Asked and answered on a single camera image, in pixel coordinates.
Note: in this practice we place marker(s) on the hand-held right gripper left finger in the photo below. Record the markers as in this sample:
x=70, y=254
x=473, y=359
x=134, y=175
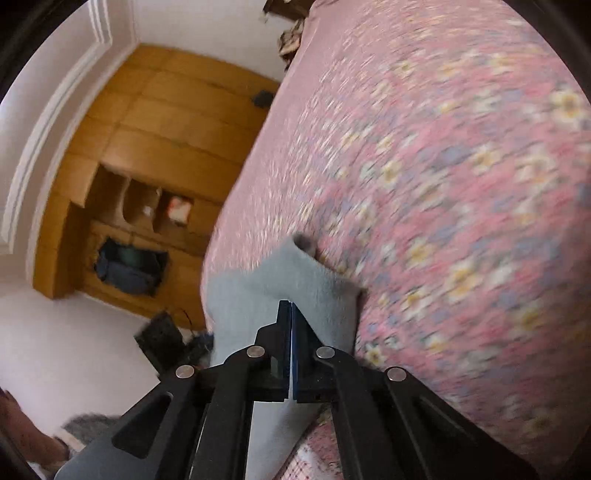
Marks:
x=284, y=332

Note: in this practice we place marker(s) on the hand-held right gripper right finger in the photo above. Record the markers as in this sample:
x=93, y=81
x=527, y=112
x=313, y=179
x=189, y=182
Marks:
x=296, y=350

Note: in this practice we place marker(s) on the grey pants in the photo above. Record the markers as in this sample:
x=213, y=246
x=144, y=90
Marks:
x=286, y=281

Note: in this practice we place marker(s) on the person's left forearm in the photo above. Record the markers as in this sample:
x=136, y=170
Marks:
x=27, y=429

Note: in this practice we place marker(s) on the black floor object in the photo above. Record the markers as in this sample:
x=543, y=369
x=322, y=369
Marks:
x=159, y=339

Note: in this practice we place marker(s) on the small red and white box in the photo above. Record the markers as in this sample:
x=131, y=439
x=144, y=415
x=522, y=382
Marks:
x=178, y=210

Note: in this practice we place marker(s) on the dark bag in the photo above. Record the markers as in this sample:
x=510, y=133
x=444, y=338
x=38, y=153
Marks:
x=129, y=267

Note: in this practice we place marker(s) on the bed with pink floral sheet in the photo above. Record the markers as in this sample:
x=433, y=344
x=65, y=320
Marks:
x=438, y=184

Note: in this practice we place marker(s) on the grey fuzzy garment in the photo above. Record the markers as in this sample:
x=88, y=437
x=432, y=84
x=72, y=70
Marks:
x=90, y=423

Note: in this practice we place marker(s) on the wooden wardrobe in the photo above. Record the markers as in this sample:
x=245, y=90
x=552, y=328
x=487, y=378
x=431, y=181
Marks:
x=175, y=124

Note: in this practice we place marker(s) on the small black object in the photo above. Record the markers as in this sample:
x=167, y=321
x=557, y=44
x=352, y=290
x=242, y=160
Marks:
x=263, y=98

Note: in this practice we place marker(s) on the pile of patterned clothes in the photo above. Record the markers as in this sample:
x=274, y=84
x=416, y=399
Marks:
x=291, y=41

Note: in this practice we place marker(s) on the dark wooden headboard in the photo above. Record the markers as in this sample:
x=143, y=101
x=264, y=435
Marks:
x=284, y=5

